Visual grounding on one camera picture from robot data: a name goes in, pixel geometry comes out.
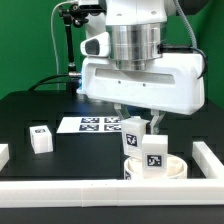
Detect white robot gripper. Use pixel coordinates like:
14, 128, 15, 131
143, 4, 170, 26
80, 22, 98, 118
78, 53, 205, 134

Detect white round stool seat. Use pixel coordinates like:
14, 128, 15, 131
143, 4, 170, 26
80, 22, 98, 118
124, 154, 188, 180

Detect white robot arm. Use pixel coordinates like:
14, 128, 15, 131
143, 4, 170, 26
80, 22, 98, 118
81, 0, 207, 134

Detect white marker paper sheet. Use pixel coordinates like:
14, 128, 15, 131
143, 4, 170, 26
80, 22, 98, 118
57, 116, 121, 134

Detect white U-shaped fence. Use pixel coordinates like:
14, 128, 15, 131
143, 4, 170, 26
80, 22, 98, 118
0, 141, 224, 209

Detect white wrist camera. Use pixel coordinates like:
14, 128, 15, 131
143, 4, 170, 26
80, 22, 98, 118
80, 32, 110, 64

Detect black cables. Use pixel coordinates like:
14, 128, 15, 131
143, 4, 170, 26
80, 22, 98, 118
28, 73, 83, 92

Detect white overhead camera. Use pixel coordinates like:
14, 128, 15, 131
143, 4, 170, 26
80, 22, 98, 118
78, 0, 107, 13

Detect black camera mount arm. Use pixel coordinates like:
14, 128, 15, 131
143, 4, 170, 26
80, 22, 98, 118
59, 3, 88, 73

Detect white cable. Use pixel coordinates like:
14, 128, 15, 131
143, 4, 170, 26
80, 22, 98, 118
50, 0, 78, 91

